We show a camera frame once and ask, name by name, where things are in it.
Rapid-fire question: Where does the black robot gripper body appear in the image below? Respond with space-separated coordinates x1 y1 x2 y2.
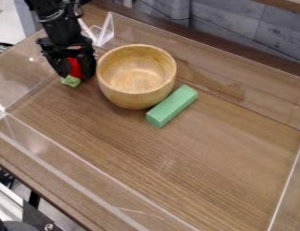
36 36 93 60

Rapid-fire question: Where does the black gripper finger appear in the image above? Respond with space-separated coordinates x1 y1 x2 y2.
46 56 71 78
77 53 95 80

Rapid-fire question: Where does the red plush fruit green leaf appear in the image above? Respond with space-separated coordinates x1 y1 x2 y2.
60 58 83 88

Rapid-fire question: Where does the wooden bowl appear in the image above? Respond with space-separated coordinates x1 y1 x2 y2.
96 44 176 110

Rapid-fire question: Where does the green rectangular block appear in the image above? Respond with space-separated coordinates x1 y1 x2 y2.
144 85 198 128

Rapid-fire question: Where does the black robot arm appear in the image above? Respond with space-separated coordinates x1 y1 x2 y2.
24 0 95 80

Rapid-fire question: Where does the clear acrylic tray enclosure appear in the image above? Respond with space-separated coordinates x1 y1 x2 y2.
0 15 300 231

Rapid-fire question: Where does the black bracket with bolt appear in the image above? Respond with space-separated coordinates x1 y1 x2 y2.
21 201 64 231

